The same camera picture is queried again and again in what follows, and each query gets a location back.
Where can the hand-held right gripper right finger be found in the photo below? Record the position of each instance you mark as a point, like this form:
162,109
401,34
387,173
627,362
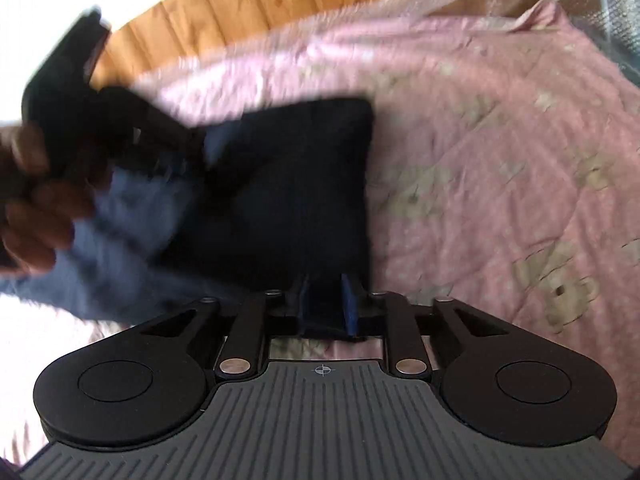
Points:
350,310

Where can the black pants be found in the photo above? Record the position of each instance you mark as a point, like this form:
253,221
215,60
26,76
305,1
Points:
300,185

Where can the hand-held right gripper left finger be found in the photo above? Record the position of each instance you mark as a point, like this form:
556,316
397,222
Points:
302,305

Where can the person's left hand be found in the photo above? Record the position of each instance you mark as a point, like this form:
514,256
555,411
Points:
35,225

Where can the pink bear-print blanket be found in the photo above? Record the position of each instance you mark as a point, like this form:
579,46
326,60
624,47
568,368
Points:
500,135

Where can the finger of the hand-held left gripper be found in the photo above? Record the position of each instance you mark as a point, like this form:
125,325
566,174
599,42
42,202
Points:
150,120

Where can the wooden headboard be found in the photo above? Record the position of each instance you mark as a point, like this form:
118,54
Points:
225,5

